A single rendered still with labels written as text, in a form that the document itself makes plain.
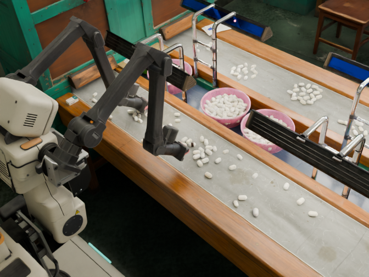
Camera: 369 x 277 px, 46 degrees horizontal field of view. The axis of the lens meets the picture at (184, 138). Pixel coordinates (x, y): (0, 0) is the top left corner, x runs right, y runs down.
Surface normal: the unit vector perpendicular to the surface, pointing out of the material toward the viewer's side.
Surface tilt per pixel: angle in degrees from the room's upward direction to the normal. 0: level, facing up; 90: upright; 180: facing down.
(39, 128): 90
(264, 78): 0
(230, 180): 0
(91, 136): 87
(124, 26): 90
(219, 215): 0
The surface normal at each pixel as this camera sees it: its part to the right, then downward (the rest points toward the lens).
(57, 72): 0.69, 0.46
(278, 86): -0.06, -0.73
